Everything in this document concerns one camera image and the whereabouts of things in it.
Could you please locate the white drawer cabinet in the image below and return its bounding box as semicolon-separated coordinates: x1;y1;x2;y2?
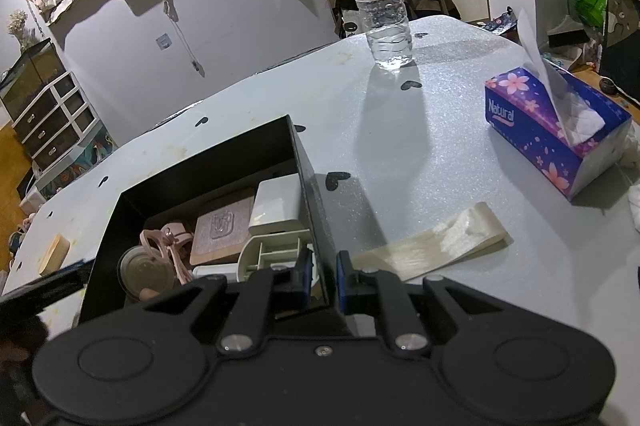
12;70;101;171

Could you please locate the dried flower bunch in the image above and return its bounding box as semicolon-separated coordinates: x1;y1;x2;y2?
6;10;38;51

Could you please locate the purple floral tissue box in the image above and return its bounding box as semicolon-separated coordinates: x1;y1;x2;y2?
484;8;632;199

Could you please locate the low black box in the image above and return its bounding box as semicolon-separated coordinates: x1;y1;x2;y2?
547;26;593;49

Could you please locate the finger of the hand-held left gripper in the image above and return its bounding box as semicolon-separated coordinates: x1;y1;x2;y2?
0;257;96;319

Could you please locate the white plastic organizer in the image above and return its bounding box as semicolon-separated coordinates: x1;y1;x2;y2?
237;228;316;284

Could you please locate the white charger adapter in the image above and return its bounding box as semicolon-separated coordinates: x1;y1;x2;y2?
248;173;307;237

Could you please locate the green bag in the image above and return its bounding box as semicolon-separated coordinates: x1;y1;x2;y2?
574;0;610;29

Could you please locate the colourful printed box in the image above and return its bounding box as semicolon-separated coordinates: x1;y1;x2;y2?
37;138;118;201

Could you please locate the round clear lid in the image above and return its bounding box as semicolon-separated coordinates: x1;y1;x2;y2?
117;246;176;304

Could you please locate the white object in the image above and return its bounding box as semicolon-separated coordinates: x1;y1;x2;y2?
192;263;238;281

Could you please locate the hanging white cord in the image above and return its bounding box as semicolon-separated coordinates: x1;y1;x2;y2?
162;0;206;76

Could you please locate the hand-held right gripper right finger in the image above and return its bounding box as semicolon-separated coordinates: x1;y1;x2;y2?
336;250;506;355

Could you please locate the black cardboard box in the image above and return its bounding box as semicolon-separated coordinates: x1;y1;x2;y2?
77;116;361;342

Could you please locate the blue patterned bag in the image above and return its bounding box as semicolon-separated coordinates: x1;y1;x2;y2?
480;8;521;34

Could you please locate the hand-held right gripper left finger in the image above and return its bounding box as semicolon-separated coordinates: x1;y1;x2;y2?
142;250;313;354

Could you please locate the crumpled white tissue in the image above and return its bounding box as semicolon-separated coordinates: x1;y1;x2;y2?
620;126;640;227

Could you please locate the glass fish tank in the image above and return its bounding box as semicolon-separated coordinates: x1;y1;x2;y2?
0;38;66;121

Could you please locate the pink plastic clip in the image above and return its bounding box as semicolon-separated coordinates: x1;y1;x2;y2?
140;220;196;287

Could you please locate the white plastic bin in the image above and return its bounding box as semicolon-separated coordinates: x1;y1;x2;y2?
17;176;43;217

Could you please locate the small wooden block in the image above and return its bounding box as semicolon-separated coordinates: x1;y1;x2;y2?
39;233;71;277

